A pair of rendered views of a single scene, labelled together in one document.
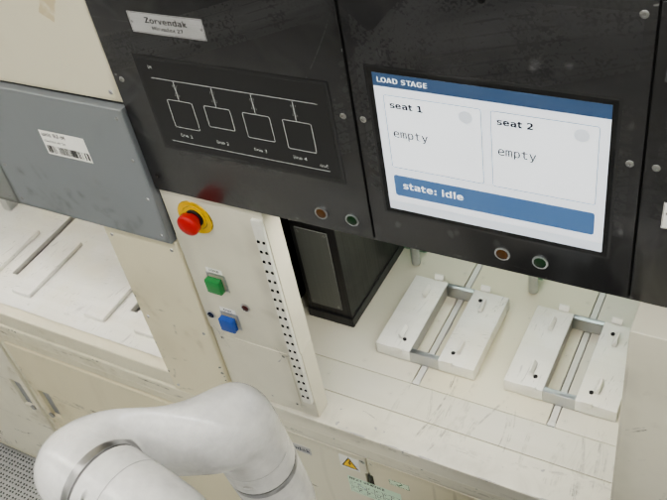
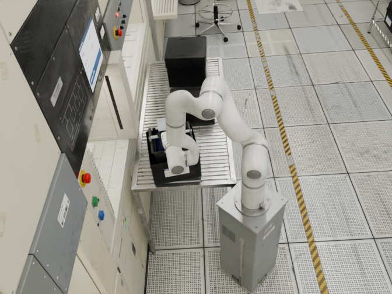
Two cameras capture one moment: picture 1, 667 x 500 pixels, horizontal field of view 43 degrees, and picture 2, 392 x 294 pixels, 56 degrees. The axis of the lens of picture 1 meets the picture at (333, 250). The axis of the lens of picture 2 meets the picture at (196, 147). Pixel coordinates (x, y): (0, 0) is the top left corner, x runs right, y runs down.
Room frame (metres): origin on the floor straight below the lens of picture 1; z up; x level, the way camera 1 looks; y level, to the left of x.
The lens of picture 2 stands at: (1.24, 1.23, 2.41)
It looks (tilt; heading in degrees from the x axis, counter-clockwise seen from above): 46 degrees down; 237
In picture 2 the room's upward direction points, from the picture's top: 6 degrees counter-clockwise
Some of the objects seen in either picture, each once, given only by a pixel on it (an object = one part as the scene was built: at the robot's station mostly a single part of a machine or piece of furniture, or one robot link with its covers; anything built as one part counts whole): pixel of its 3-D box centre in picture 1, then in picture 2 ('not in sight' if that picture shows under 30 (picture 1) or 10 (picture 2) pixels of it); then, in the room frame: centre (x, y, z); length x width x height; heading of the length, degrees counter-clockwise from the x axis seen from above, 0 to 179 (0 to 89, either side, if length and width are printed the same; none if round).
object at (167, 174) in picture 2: not in sight; (173, 153); (0.54, -0.10, 0.85); 0.28 x 0.28 x 0.17; 64
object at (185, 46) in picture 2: not in sight; (187, 62); (-0.05, -0.76, 0.89); 0.29 x 0.29 x 0.25; 50
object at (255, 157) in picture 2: not in sight; (254, 168); (0.40, 0.42, 1.07); 0.19 x 0.12 x 0.24; 44
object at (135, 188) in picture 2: not in sight; (188, 149); (0.22, -0.45, 0.38); 1.30 x 0.60 x 0.76; 54
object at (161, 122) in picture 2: not in sight; (171, 144); (0.54, -0.10, 0.93); 0.24 x 0.20 x 0.32; 154
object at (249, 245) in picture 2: not in sight; (249, 238); (0.38, 0.40, 0.38); 0.28 x 0.28 x 0.76; 9
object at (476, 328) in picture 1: (443, 322); not in sight; (1.18, -0.19, 0.89); 0.22 x 0.21 x 0.04; 144
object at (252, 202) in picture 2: not in sight; (252, 191); (0.38, 0.40, 0.85); 0.19 x 0.19 x 0.18
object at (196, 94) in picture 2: not in sight; (191, 103); (0.18, -0.42, 0.83); 0.29 x 0.29 x 0.13; 55
